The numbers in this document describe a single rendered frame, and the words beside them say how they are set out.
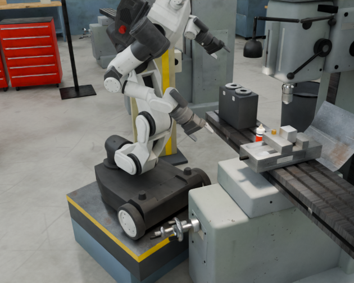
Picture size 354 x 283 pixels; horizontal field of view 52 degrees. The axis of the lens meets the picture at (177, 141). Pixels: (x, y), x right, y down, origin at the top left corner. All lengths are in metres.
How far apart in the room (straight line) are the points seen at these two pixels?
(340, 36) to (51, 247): 2.20
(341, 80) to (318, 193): 0.66
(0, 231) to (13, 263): 0.39
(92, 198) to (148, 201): 0.55
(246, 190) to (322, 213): 0.36
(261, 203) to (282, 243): 0.34
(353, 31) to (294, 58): 0.27
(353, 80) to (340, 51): 0.32
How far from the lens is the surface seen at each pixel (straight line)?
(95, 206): 2.35
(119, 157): 2.21
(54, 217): 3.01
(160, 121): 1.89
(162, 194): 2.06
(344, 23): 1.60
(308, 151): 1.74
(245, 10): 8.93
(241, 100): 1.94
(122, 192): 2.14
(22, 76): 5.97
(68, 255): 2.66
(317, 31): 1.55
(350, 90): 1.93
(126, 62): 1.58
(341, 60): 1.64
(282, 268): 2.05
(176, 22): 1.62
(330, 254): 2.22
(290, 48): 1.50
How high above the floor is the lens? 1.78
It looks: 27 degrees down
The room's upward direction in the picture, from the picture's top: 1 degrees counter-clockwise
